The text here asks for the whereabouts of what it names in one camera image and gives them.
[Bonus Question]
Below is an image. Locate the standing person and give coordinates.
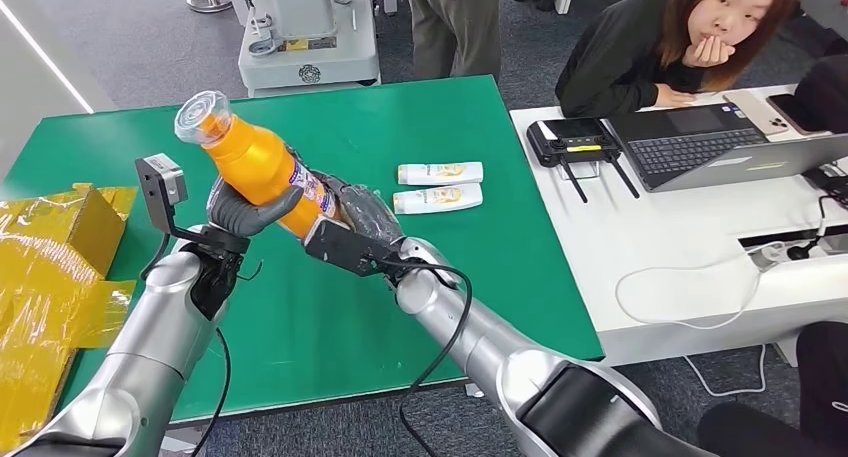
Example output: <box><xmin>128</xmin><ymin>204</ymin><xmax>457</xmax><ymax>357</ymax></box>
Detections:
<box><xmin>405</xmin><ymin>0</ymin><xmax>503</xmax><ymax>84</ymax></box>

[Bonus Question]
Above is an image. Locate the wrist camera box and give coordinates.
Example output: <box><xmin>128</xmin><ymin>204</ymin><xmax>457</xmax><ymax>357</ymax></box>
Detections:
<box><xmin>303</xmin><ymin>216</ymin><xmax>400</xmax><ymax>278</ymax></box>
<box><xmin>135</xmin><ymin>153</ymin><xmax>251</xmax><ymax>255</ymax></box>

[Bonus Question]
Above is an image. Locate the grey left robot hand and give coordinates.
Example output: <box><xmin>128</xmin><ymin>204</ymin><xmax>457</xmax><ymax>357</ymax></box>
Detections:
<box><xmin>206</xmin><ymin>177</ymin><xmax>306</xmax><ymax>239</ymax></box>

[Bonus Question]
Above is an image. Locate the white charger plug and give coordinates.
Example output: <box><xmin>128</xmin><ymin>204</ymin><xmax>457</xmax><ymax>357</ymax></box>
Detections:
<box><xmin>749</xmin><ymin>241</ymin><xmax>791</xmax><ymax>272</ymax></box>

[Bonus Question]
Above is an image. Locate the white shampoo bottle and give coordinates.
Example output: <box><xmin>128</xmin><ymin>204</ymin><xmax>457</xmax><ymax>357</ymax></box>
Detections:
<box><xmin>392</xmin><ymin>182</ymin><xmax>485</xmax><ymax>215</ymax></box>
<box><xmin>397</xmin><ymin>161</ymin><xmax>486</xmax><ymax>186</ymax></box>

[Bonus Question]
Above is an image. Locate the black remote controller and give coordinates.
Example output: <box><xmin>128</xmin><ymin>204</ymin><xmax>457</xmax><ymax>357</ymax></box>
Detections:
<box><xmin>526</xmin><ymin>117</ymin><xmax>641</xmax><ymax>205</ymax></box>

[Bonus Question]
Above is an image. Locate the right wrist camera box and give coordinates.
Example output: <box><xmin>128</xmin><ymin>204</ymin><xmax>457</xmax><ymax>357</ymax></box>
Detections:
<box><xmin>303</xmin><ymin>216</ymin><xmax>400</xmax><ymax>278</ymax></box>

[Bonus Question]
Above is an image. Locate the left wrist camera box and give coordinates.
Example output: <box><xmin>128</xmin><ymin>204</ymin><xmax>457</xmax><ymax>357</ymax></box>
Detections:
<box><xmin>135</xmin><ymin>153</ymin><xmax>251</xmax><ymax>255</ymax></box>

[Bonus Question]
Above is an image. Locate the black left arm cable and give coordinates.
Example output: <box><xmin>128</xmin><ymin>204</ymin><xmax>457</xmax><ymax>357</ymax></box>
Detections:
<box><xmin>190</xmin><ymin>328</ymin><xmax>232</xmax><ymax>457</ymax></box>

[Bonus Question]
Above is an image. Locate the white robot stand machine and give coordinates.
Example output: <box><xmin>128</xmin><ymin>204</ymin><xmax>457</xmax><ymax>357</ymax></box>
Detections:
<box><xmin>237</xmin><ymin>0</ymin><xmax>383</xmax><ymax>98</ymax></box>

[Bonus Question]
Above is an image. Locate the seated person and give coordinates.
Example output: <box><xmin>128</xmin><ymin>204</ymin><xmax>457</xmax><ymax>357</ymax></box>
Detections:
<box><xmin>555</xmin><ymin>0</ymin><xmax>807</xmax><ymax>119</ymax></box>

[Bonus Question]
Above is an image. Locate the black plug with cable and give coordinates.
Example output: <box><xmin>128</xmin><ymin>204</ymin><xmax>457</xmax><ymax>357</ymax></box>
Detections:
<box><xmin>788</xmin><ymin>194</ymin><xmax>836</xmax><ymax>262</ymax></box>

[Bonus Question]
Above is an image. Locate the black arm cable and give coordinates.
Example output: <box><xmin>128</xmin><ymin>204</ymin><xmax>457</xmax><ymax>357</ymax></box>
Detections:
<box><xmin>190</xmin><ymin>328</ymin><xmax>232</xmax><ymax>457</ymax></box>
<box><xmin>396</xmin><ymin>260</ymin><xmax>476</xmax><ymax>457</ymax></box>

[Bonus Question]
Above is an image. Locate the orange detergent bottle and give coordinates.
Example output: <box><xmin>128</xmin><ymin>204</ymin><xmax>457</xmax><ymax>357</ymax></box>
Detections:
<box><xmin>174</xmin><ymin>90</ymin><xmax>340</xmax><ymax>241</ymax></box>

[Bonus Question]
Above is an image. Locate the white cable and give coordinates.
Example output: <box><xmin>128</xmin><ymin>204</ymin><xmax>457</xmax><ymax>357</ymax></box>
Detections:
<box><xmin>614</xmin><ymin>248</ymin><xmax>771</xmax><ymax>400</ymax></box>

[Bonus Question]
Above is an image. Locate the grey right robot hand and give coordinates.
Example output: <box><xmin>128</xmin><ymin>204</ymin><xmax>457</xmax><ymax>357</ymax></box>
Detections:
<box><xmin>311</xmin><ymin>170</ymin><xmax>407</xmax><ymax>246</ymax></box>

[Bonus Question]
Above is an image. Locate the yellow taped cardboard box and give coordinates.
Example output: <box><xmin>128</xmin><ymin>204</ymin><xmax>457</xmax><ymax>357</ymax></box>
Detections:
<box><xmin>0</xmin><ymin>182</ymin><xmax>140</xmax><ymax>443</ymax></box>

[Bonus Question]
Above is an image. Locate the dark screen smartphone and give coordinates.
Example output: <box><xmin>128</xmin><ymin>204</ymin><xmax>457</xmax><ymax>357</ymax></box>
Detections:
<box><xmin>767</xmin><ymin>93</ymin><xmax>827</xmax><ymax>137</ymax></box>

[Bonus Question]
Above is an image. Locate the grey open laptop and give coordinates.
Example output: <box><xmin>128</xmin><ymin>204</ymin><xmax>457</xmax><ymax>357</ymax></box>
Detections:
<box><xmin>605</xmin><ymin>102</ymin><xmax>848</xmax><ymax>194</ymax></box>

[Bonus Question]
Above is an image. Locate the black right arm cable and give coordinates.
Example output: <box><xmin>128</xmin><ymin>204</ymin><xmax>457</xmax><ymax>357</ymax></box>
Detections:
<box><xmin>396</xmin><ymin>260</ymin><xmax>476</xmax><ymax>457</ymax></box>

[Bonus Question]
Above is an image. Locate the beige smartphone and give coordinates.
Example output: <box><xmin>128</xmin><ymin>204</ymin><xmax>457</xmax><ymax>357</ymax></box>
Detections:
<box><xmin>723</xmin><ymin>89</ymin><xmax>790</xmax><ymax>137</ymax></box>

